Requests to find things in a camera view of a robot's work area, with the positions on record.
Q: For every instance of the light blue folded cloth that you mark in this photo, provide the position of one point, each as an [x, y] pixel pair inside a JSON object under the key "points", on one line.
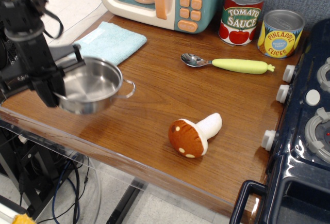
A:
{"points": [[111, 43]]}

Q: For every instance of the black table leg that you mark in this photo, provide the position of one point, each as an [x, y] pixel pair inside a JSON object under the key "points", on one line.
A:
{"points": [[124, 205]]}

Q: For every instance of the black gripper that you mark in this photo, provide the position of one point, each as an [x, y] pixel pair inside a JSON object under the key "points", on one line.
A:
{"points": [[39, 67]]}

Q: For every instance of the toy microwave oven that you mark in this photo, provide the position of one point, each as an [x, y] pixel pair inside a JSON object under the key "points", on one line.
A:
{"points": [[165, 2]]}

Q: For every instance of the silver metal pot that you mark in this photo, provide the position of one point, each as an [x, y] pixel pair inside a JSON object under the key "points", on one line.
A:
{"points": [[93, 87]]}

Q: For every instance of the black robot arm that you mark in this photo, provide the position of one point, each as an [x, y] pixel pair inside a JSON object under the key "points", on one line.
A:
{"points": [[22, 16]]}

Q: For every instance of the yellow object bottom left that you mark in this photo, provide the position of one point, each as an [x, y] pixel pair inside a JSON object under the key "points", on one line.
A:
{"points": [[22, 219]]}

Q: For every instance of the plush brown mushroom toy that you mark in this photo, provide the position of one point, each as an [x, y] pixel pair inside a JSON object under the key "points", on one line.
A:
{"points": [[191, 139]]}

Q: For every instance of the pineapple slices can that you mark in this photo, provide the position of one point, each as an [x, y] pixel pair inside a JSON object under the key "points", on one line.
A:
{"points": [[280, 33]]}

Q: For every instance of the tomato sauce can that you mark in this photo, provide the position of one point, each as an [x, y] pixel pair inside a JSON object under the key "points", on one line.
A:
{"points": [[239, 20]]}

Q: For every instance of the spoon with green handle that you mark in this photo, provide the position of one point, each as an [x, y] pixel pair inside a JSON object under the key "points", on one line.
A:
{"points": [[229, 64]]}

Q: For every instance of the dark blue toy stove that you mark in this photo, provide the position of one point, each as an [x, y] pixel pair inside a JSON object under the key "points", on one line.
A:
{"points": [[297, 186]]}

